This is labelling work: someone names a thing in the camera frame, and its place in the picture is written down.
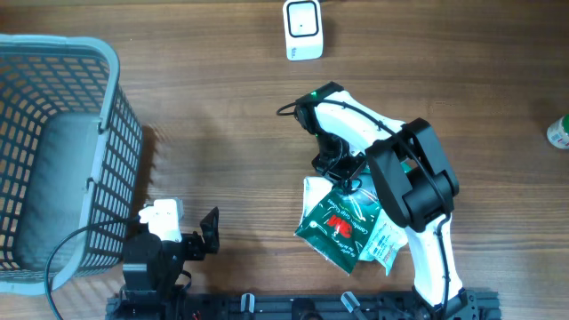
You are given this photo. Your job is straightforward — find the white carton box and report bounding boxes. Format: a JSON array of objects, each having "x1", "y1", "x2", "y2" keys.
[{"x1": 300, "y1": 176, "x2": 333, "y2": 221}]

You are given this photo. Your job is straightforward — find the green 3M gloves package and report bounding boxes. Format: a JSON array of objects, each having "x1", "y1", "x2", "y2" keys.
[{"x1": 295, "y1": 187, "x2": 381, "y2": 274}]

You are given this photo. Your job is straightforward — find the mint wet wipes pack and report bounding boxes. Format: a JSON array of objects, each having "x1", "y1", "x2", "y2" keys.
[{"x1": 358, "y1": 209, "x2": 408, "y2": 276}]

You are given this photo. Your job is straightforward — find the green lid jar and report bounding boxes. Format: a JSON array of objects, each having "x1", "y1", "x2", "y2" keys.
[{"x1": 547, "y1": 115, "x2": 569, "y2": 149}]

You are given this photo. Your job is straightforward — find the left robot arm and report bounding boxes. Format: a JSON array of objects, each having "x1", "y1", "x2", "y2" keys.
[{"x1": 106, "y1": 208, "x2": 220, "y2": 320}]

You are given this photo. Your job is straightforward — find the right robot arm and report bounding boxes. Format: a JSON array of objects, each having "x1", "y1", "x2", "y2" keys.
[{"x1": 290, "y1": 82, "x2": 466, "y2": 319}]

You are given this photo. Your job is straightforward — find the white barcode scanner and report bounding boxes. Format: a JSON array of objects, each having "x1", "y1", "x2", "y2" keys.
[{"x1": 282, "y1": 0, "x2": 324, "y2": 61}]

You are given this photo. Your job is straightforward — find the grey plastic basket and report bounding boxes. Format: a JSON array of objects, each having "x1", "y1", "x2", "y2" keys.
[{"x1": 1, "y1": 35, "x2": 143, "y2": 296}]

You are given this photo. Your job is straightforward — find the black right camera cable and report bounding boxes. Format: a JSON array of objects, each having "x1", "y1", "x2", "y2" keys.
[{"x1": 275, "y1": 100, "x2": 453, "y2": 312}]

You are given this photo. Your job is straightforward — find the black camera cable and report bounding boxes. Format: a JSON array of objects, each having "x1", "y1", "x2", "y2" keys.
[
  {"x1": 275, "y1": 100, "x2": 453, "y2": 312},
  {"x1": 43, "y1": 216, "x2": 141, "y2": 320}
]

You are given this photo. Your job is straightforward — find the black left camera cable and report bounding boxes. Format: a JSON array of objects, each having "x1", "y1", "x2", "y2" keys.
[{"x1": 43, "y1": 216, "x2": 141, "y2": 320}]

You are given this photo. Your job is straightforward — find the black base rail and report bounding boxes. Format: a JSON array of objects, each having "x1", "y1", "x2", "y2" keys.
[{"x1": 105, "y1": 291, "x2": 502, "y2": 320}]

